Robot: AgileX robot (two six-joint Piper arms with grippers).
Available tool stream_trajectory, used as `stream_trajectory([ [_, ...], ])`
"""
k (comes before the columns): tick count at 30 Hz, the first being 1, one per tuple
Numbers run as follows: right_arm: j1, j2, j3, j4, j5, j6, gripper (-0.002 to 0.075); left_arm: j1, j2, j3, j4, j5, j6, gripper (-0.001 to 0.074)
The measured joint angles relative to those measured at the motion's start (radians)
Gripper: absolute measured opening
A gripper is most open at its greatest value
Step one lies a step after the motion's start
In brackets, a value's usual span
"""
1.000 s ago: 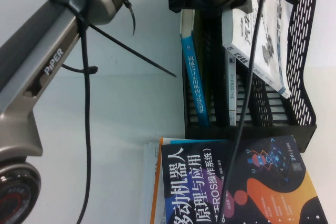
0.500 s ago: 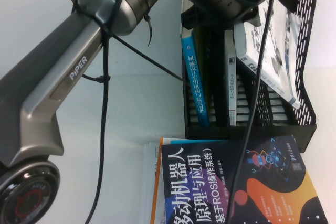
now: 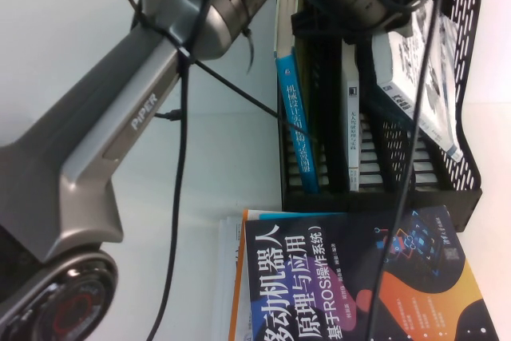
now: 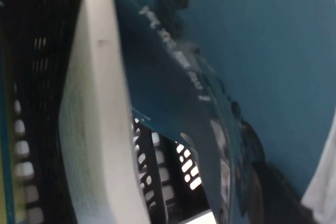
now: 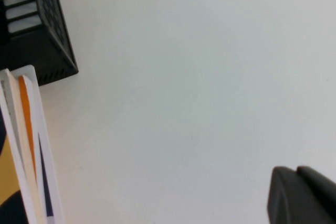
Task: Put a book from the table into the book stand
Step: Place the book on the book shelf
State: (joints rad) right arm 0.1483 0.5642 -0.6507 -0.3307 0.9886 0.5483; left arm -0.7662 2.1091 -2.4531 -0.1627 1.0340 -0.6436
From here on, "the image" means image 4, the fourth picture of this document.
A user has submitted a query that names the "thin yellow-green cover book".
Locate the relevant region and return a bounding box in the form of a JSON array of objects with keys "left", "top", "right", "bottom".
[{"left": 0, "top": 32, "right": 17, "bottom": 224}]

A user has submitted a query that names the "white car suspension book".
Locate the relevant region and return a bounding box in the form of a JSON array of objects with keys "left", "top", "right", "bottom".
[{"left": 112, "top": 0, "right": 336, "bottom": 224}]

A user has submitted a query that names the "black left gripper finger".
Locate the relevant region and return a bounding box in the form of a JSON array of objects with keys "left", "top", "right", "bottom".
[{"left": 250, "top": 161, "right": 320, "bottom": 224}]

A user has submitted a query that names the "black perforated plastic book stand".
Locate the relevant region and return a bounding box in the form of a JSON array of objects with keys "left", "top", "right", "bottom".
[{"left": 0, "top": 0, "right": 211, "bottom": 224}]

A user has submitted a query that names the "thin white book grey spine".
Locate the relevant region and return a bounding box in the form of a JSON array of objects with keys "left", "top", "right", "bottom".
[{"left": 59, "top": 0, "right": 151, "bottom": 224}]

